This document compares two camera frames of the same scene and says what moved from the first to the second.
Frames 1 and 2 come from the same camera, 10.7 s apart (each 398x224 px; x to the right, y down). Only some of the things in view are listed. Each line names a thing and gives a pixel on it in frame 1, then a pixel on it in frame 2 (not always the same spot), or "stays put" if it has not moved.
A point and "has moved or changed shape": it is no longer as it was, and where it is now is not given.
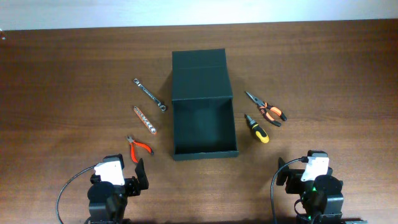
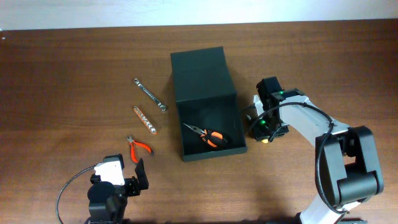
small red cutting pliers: x=133 y=142 stays put
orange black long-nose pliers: x=264 y=107 has moved or changed shape
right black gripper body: x=295 y=185 to x=269 y=126
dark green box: x=203 y=124 has moved or changed shape
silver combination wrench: x=161 y=106 stays put
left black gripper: x=143 y=183 stays put
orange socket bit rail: x=145 y=121 stays put
